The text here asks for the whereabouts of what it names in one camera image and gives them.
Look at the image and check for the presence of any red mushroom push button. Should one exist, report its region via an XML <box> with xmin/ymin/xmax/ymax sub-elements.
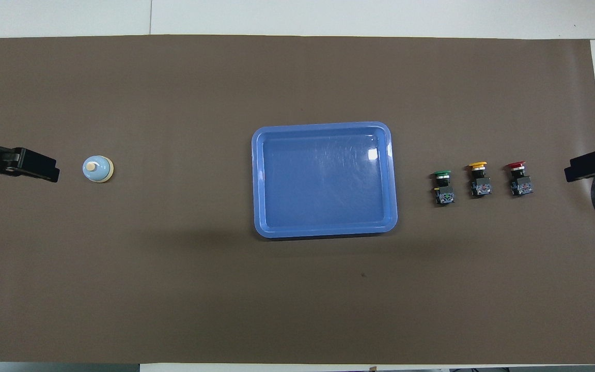
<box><xmin>504</xmin><ymin>161</ymin><xmax>535</xmax><ymax>197</ymax></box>

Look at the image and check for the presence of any yellow mushroom push button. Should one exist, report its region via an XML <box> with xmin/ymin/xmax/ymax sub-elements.
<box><xmin>468</xmin><ymin>161</ymin><xmax>493</xmax><ymax>197</ymax></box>

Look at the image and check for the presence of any green mushroom push button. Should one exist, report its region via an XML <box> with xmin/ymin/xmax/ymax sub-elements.
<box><xmin>432</xmin><ymin>170</ymin><xmax>456</xmax><ymax>206</ymax></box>

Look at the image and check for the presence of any light blue service bell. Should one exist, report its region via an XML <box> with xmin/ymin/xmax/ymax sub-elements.
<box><xmin>82</xmin><ymin>155</ymin><xmax>115</xmax><ymax>184</ymax></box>

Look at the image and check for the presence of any blue plastic tray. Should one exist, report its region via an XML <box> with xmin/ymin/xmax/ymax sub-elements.
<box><xmin>251</xmin><ymin>121</ymin><xmax>399</xmax><ymax>239</ymax></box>

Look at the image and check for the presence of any brown paper table mat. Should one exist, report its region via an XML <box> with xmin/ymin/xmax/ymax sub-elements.
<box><xmin>0</xmin><ymin>34</ymin><xmax>595</xmax><ymax>365</ymax></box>

